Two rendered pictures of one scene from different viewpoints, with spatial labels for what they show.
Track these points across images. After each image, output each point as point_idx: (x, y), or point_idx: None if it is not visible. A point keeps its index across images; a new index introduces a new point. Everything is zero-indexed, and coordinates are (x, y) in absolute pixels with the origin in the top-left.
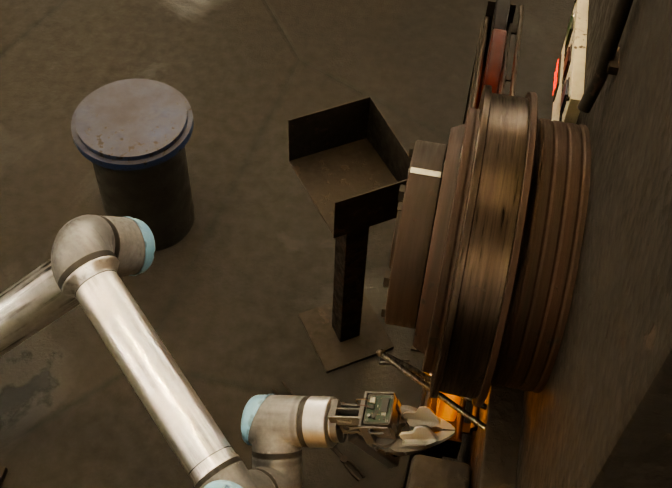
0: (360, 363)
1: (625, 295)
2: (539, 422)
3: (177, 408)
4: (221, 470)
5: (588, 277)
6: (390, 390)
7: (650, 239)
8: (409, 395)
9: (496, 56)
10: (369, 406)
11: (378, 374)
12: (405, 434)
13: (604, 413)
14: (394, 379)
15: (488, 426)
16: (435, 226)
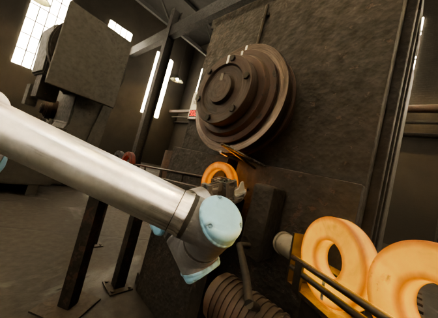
0: (86, 314)
1: (354, 10)
2: (300, 125)
3: (139, 169)
4: (200, 196)
5: (304, 60)
6: (111, 316)
7: None
8: (122, 313)
9: (133, 154)
10: (220, 179)
11: (100, 313)
12: (236, 189)
13: (380, 19)
14: (110, 311)
15: (266, 165)
16: (255, 57)
